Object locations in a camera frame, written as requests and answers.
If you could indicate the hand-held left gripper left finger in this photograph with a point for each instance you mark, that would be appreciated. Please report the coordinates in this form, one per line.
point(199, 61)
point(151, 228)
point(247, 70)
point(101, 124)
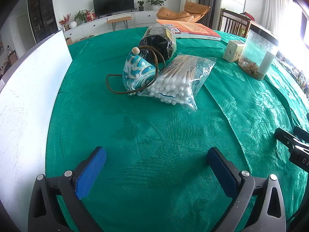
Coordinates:
point(91, 171)

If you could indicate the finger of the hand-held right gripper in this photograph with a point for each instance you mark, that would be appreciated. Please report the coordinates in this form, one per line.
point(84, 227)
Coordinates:
point(286, 139)
point(301, 133)

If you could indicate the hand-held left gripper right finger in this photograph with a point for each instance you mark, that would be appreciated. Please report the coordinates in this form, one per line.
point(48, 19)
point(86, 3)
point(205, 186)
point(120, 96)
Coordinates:
point(222, 174)

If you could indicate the white storage box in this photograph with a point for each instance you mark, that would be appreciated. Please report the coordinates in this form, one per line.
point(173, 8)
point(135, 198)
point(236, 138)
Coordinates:
point(29, 101)

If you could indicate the small cream box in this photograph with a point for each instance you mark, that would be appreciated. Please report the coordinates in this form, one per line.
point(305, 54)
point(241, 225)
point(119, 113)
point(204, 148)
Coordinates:
point(233, 52)

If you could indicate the bag of cotton swabs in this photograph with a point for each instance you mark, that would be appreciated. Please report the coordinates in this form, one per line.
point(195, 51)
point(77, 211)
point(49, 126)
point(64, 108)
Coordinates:
point(169, 84)

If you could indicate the black item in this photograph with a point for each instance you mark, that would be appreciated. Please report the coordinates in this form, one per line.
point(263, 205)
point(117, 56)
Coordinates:
point(157, 42)

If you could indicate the green patterned tablecloth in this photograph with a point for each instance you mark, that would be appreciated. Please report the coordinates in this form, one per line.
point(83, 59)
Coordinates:
point(157, 149)

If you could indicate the clear jar with black lid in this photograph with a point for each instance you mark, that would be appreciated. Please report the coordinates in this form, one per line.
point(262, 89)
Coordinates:
point(256, 53)

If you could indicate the red cloth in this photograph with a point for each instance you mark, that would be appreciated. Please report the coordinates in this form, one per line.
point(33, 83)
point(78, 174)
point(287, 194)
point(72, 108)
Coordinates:
point(248, 16)

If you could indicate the white sheer curtain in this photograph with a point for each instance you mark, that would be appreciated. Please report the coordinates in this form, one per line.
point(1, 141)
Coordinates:
point(272, 4)

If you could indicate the dark wooden chair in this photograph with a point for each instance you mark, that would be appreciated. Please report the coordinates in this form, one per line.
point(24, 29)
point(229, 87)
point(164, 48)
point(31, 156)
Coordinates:
point(231, 13)

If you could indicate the orange book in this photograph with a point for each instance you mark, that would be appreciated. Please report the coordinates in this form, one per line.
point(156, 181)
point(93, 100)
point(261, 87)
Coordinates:
point(198, 30)

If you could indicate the white television cabinet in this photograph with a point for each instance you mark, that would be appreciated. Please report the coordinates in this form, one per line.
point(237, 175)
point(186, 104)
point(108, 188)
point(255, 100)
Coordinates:
point(96, 26)

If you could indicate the white round vase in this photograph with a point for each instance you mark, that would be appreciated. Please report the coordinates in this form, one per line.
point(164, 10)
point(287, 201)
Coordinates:
point(73, 24)

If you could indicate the red flower arrangement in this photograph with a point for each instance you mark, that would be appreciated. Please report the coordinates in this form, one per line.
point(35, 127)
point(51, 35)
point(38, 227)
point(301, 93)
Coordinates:
point(64, 20)

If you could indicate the wooden stool with metal legs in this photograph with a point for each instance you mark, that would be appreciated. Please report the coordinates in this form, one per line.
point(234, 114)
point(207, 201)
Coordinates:
point(119, 19)

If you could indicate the potted plant with red decorations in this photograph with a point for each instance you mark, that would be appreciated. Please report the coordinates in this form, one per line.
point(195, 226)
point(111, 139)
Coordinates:
point(80, 15)

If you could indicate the orange lounge chair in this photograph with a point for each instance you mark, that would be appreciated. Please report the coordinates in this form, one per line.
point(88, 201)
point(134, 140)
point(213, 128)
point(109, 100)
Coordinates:
point(193, 8)

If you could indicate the black flat television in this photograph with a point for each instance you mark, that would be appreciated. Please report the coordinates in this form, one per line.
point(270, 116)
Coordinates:
point(113, 3)

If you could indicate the dark display cabinet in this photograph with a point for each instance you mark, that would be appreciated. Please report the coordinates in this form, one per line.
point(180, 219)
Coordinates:
point(41, 9)

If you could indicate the small green potted plant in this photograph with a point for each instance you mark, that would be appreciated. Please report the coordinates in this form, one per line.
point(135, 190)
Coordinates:
point(140, 3)

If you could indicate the large green potted plant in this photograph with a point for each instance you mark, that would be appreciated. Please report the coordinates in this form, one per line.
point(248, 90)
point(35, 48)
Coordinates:
point(155, 0)

